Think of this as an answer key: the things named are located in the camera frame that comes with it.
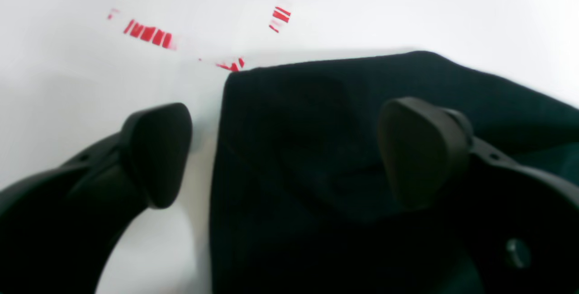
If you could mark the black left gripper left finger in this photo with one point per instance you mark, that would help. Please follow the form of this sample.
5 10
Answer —
59 227

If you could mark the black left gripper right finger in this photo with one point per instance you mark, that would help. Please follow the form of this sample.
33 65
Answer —
516 226

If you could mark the black graphic T-shirt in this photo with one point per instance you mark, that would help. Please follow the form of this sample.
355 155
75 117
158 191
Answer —
301 201

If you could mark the red tape rectangle marking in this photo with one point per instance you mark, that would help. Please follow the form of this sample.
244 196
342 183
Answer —
224 33

